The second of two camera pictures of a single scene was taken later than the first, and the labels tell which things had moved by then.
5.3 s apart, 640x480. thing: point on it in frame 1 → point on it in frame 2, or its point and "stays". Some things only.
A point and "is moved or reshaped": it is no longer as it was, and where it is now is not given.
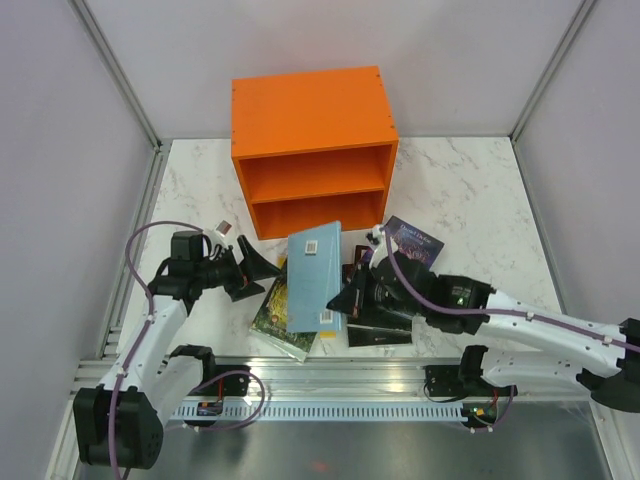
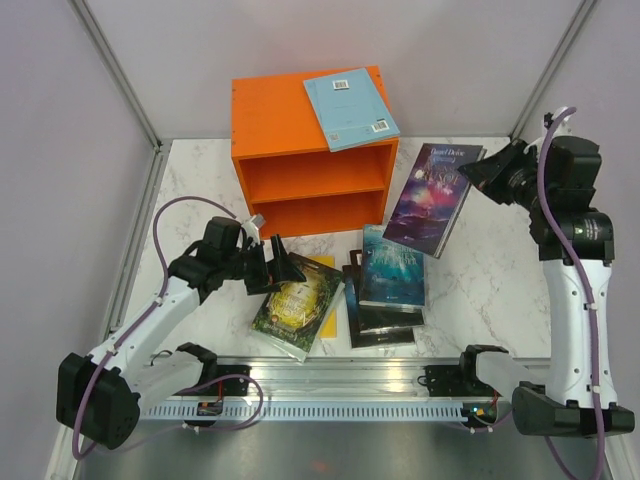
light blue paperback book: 314,274 → 350,109
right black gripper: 349,300 → 489,173
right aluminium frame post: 575,23 stays
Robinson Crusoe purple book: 413,243 is moved or reshaped
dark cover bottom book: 362,335 stays
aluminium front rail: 298,379 stays
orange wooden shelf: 313,148 stays
